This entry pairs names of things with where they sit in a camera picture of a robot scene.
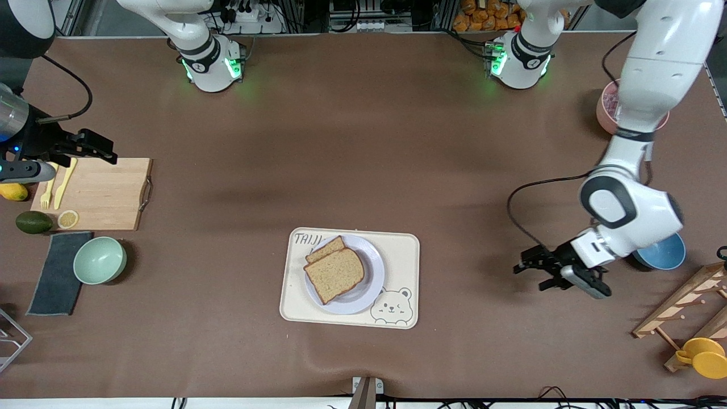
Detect pink bowl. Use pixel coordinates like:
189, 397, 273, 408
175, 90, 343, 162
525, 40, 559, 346
596, 80, 670, 135

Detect cream bear print tray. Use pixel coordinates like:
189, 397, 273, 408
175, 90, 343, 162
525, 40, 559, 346
279, 227, 420, 329

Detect blue bowl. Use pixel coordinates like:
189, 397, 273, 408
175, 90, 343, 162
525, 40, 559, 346
632, 233, 686, 270

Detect yellow plastic fork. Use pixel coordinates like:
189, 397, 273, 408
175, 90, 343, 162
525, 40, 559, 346
40, 165, 59, 210

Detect green avocado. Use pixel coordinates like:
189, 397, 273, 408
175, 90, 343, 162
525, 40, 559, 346
15, 211, 54, 235

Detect pale round plate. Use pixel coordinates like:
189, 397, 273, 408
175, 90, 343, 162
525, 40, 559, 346
304, 234, 386, 315

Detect wooden peg rack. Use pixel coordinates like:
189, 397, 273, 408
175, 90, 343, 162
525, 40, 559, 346
632, 262, 727, 373

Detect brown bread slice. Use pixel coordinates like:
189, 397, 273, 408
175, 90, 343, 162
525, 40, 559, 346
304, 248, 365, 305
306, 236, 346, 263

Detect grey metal wire rack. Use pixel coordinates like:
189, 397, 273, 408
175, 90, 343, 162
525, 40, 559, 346
0, 307, 33, 374

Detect wooden cutting board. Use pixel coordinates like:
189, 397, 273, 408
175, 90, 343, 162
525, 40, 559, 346
30, 157, 154, 231

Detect orange snack bags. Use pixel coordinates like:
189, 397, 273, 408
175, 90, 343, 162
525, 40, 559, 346
453, 0, 569, 32

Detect dark grey cloth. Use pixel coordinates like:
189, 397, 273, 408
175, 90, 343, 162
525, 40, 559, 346
26, 231, 93, 316

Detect grey metal camera bracket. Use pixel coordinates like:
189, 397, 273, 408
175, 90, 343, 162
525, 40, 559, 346
352, 376, 384, 409

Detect mint green bowl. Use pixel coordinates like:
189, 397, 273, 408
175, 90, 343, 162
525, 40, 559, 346
73, 236, 127, 285

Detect yellow cup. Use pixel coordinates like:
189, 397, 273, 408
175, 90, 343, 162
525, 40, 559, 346
675, 337, 727, 379

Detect white power strip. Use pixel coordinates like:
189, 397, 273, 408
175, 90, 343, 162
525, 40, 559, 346
219, 0, 285, 35

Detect yellow plastic knife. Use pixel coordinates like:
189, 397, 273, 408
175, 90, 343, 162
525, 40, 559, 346
54, 157, 78, 210

